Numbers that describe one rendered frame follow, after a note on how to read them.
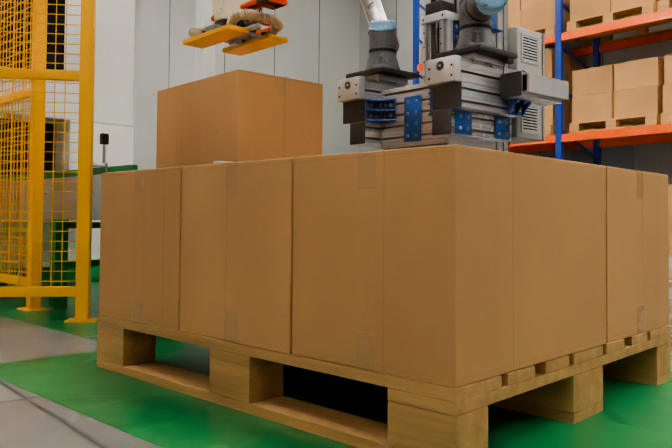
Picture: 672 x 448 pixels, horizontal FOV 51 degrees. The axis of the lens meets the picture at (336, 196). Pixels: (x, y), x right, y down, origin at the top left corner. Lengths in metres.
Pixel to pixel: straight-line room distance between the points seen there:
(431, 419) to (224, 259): 0.62
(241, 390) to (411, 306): 0.51
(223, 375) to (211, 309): 0.15
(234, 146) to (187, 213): 0.84
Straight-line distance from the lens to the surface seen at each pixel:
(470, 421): 1.25
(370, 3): 3.23
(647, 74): 9.79
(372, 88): 2.90
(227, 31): 2.77
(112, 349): 2.05
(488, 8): 2.57
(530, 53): 3.16
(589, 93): 10.13
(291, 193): 1.44
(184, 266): 1.73
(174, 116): 2.92
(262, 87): 2.61
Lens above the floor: 0.42
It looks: 2 degrees up
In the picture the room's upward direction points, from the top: straight up
